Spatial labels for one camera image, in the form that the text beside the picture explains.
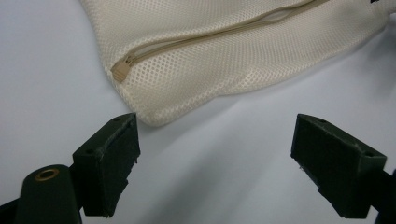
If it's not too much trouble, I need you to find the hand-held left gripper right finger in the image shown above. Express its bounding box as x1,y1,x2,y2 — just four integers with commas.
290,113,388,219

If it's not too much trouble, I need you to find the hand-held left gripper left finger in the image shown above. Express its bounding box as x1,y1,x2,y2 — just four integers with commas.
72,112,142,218

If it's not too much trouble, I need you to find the cream mesh laundry bag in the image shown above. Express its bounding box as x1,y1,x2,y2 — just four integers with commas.
78,0,396,128

